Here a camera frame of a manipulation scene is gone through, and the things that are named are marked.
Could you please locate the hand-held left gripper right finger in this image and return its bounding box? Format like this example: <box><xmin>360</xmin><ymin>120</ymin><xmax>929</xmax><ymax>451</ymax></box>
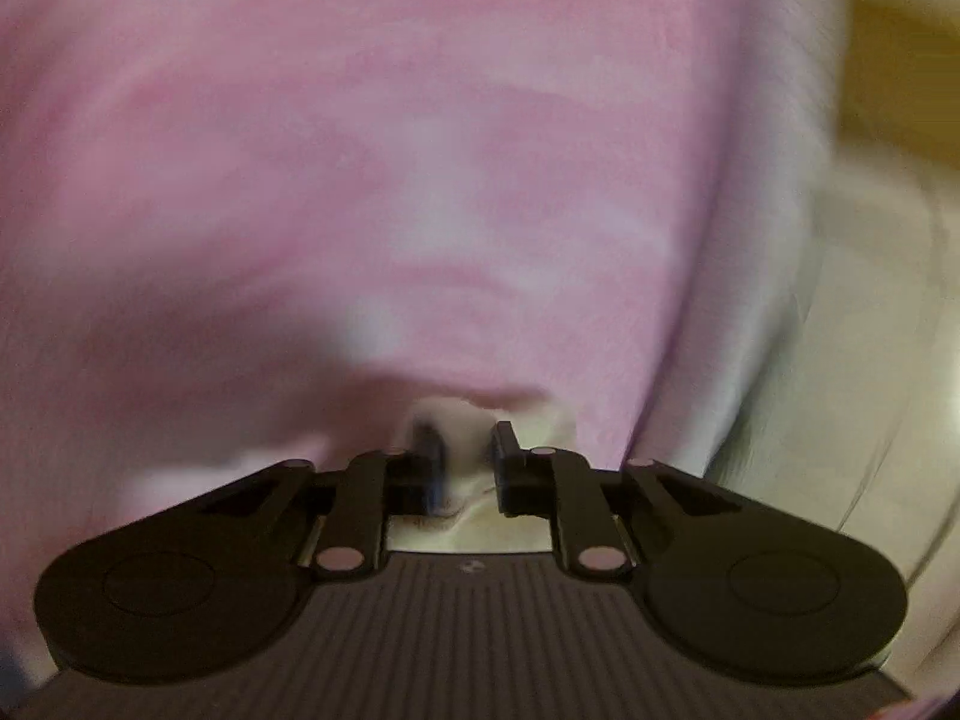
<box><xmin>491</xmin><ymin>420</ymin><xmax>747</xmax><ymax>582</ymax></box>

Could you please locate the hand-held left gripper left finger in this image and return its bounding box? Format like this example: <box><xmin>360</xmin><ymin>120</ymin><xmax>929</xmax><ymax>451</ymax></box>
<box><xmin>199</xmin><ymin>424</ymin><xmax>451</xmax><ymax>582</ymax></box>

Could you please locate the cream towel with blue stripe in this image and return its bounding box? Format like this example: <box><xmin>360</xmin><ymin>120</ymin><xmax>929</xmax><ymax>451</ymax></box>
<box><xmin>386</xmin><ymin>397</ymin><xmax>580</xmax><ymax>554</ymax></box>

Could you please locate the pink floral blanket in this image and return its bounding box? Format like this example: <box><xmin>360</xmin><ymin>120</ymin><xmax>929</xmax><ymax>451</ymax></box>
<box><xmin>0</xmin><ymin>0</ymin><xmax>848</xmax><ymax>691</ymax></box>

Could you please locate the cream upholstered bed frame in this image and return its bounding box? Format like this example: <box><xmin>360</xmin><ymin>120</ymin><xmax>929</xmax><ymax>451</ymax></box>
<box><xmin>705</xmin><ymin>142</ymin><xmax>960</xmax><ymax>691</ymax></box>

